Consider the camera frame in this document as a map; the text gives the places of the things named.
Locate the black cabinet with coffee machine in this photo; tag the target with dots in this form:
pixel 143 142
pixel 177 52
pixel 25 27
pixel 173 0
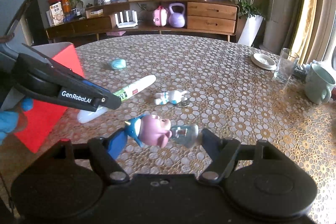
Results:
pixel 38 20

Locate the wooden tv sideboard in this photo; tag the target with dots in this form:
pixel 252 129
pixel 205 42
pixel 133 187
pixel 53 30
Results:
pixel 201 16

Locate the white small dish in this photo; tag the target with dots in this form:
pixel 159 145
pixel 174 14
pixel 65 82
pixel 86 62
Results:
pixel 263 61

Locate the finger of the left gripper genrobot label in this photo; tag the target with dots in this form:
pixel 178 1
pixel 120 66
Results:
pixel 35 78

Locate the red cardboard box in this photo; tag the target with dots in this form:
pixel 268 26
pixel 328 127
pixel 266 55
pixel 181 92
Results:
pixel 45 114

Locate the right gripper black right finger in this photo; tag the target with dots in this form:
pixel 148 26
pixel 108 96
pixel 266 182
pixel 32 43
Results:
pixel 222 152

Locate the small teal round case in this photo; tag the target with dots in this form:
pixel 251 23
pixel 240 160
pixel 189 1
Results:
pixel 118 64

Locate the purple kettlebell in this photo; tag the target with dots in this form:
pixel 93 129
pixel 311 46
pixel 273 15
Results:
pixel 177 19

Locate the clear drinking glass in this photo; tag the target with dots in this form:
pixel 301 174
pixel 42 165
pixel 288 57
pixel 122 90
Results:
pixel 286 65

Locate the cereal snack box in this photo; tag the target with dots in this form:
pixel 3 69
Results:
pixel 56 13

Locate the mint green mug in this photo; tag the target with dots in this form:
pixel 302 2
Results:
pixel 319 84

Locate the pink toy case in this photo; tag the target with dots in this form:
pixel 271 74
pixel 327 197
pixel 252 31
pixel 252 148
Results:
pixel 160 16

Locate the blue gloved left hand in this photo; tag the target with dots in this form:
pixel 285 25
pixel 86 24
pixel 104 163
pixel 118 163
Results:
pixel 15 120

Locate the pink pig figurine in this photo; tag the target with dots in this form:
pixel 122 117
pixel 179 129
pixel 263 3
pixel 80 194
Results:
pixel 155 131

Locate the lace patterned tablecloth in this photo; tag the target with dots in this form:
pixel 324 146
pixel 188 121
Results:
pixel 228 94

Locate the white blue rabbit figurine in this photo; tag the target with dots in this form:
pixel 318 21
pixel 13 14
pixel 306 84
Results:
pixel 174 97

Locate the white wifi router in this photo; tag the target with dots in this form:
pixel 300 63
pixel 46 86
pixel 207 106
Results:
pixel 126 19

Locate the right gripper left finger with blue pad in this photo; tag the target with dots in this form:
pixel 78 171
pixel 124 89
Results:
pixel 104 153

